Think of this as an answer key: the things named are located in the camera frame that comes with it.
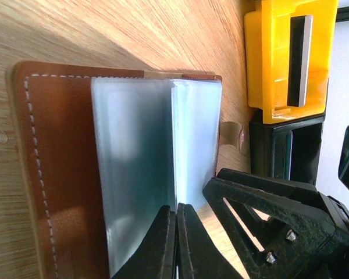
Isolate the yellow middle tray compartment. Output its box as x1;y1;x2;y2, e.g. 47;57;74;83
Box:
244;1;339;124

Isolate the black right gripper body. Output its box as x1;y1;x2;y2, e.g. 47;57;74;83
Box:
316;190;349;279

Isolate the teal card stack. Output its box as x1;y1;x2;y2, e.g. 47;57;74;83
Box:
284;131;293;180

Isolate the brown leather card holder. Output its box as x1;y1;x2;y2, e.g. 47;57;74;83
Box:
5;60;247;279

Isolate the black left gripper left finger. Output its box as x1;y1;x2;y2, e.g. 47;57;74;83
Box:
113;205;176;278

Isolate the black right tray compartment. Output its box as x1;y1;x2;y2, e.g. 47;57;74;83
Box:
249;110;325;185

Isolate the white card stack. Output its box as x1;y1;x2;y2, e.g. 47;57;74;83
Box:
287;15;313;108

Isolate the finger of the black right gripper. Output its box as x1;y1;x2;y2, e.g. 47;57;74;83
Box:
203;169;336;278

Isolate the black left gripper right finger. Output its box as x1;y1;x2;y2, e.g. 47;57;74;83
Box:
177;203;242;278

